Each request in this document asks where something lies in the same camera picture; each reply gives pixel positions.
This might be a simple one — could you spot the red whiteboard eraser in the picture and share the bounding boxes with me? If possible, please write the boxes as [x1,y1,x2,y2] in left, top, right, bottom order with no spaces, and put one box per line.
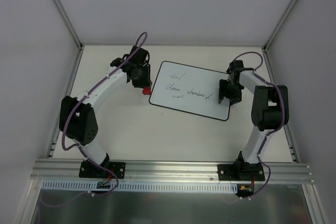
[142,87,151,95]

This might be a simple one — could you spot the white whiteboard black frame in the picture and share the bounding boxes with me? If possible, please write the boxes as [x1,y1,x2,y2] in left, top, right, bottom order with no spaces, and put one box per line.
[149,61,230,121]

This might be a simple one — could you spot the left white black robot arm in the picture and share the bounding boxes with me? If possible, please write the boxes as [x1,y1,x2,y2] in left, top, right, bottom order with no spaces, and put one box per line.
[59,58,152,177]

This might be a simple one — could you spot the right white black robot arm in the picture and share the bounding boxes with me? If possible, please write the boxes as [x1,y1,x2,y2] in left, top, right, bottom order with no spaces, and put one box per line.
[218,67,289,180]

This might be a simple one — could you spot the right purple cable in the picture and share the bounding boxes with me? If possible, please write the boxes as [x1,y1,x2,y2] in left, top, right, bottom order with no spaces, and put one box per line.
[230,51,286,201]

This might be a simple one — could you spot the purple cable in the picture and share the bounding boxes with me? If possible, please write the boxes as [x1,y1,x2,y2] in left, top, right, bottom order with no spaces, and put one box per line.
[39,31,148,208]
[230,51,286,201]

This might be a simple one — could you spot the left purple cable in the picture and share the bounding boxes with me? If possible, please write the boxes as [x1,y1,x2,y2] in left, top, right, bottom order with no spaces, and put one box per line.
[39,31,148,208]

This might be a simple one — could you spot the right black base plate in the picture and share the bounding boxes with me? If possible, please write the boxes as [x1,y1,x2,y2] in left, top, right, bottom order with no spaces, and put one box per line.
[217,163,265,182]

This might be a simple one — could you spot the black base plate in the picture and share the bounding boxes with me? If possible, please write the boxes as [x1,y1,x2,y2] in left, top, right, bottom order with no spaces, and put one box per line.
[217,163,265,182]
[78,161,126,179]

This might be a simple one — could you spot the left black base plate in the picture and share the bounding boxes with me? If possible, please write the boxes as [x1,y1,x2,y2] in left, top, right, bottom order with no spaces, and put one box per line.
[78,161,126,179]

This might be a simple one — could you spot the aluminium mounting rail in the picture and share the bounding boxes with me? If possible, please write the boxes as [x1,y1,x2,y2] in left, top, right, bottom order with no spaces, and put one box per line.
[30,158,315,184]

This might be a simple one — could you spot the white slotted cable duct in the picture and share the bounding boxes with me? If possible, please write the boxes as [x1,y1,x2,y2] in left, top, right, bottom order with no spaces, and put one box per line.
[41,180,238,194]

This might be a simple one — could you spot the right aluminium frame post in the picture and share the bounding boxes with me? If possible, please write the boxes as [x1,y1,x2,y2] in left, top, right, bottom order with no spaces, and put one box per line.
[263,0,299,52]

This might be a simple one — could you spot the aluminium frame post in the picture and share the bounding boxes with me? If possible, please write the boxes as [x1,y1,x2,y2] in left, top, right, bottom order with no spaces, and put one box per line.
[263,0,299,52]
[52,0,83,49]

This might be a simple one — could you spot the left aluminium frame post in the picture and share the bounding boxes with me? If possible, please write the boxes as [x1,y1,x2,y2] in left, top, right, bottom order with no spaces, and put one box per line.
[52,0,83,49]

